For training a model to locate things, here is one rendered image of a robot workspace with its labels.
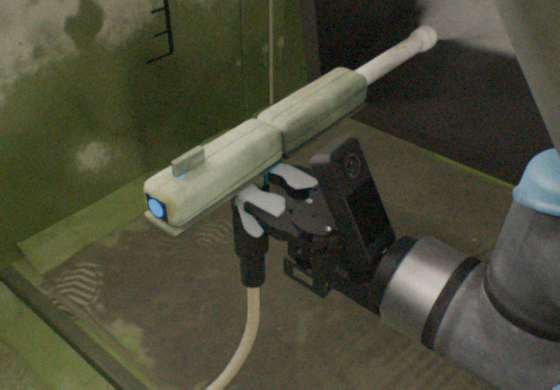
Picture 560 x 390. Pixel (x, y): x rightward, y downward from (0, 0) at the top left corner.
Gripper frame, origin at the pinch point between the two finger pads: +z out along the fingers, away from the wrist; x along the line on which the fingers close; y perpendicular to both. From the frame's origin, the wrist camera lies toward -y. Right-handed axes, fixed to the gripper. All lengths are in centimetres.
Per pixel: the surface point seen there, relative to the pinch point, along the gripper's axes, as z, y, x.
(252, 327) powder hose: -2.0, 24.1, -1.8
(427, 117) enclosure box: -6.4, 6.1, 30.0
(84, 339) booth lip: 32, 49, -10
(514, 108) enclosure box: -15.2, 4.7, 37.4
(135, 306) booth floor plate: 31, 49, 1
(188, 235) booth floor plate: 38, 50, 21
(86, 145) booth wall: 59, 33, 15
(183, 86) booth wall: 58, 32, 41
